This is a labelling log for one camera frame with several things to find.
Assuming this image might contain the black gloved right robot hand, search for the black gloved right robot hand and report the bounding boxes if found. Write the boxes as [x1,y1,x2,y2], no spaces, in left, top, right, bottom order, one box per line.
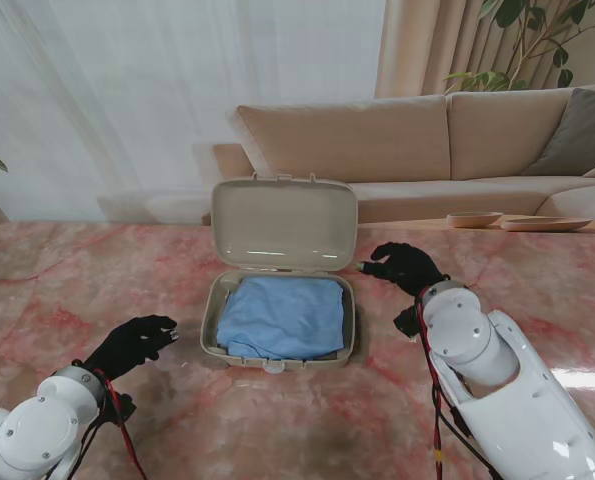
[359,242,451,301]

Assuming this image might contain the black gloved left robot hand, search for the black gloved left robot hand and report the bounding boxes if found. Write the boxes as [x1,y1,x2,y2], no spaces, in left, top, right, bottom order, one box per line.
[84,314,181,384]

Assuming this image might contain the beige hard-shell suitcase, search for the beige hard-shell suitcase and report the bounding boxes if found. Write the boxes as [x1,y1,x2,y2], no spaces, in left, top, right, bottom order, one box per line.
[198,172,371,375]

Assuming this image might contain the light blue shirt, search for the light blue shirt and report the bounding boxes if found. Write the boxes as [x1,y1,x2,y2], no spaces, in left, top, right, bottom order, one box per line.
[215,276,346,361]

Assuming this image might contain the round wooden bowl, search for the round wooden bowl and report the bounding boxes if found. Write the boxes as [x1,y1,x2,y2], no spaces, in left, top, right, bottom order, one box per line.
[446,210,504,229]

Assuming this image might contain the beige fabric sofa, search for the beige fabric sofa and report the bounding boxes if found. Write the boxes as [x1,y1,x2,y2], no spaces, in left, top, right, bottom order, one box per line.
[201,82,595,226]

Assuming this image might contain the long shallow wooden tray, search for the long shallow wooden tray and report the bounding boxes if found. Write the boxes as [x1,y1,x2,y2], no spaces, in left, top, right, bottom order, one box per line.
[500,217,592,232]

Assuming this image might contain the grey sofa cushion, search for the grey sofa cushion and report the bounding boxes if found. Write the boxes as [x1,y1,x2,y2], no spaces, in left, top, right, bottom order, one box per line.
[521,87,595,177]

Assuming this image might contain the beige curtain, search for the beige curtain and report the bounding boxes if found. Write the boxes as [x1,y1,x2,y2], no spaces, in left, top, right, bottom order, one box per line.
[374,0,595,99]

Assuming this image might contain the white sheer curtain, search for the white sheer curtain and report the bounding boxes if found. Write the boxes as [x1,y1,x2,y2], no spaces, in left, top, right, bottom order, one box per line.
[0,0,386,221]

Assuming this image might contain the tall green leafy plant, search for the tall green leafy plant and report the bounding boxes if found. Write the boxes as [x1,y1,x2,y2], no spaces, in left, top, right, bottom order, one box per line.
[444,0,595,91]

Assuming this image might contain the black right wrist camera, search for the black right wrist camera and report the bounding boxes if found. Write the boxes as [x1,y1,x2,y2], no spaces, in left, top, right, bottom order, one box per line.
[394,307,423,341]

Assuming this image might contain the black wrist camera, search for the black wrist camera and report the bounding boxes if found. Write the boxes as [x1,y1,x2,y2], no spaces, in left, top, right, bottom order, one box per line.
[107,392,138,424]
[394,307,423,341]

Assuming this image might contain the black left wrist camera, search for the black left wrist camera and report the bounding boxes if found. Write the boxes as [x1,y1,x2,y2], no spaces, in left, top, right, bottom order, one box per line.
[107,392,138,424]

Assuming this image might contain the red black left arm cable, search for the red black left arm cable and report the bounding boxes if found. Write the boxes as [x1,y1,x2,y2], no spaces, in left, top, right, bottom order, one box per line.
[69,369,151,480]

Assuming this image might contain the red black arm cable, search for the red black arm cable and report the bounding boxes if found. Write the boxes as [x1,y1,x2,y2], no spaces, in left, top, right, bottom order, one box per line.
[69,369,151,480]
[415,287,503,480]

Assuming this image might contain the red black right arm cable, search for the red black right arm cable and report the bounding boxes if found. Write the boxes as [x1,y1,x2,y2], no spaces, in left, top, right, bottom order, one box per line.
[415,287,503,480]

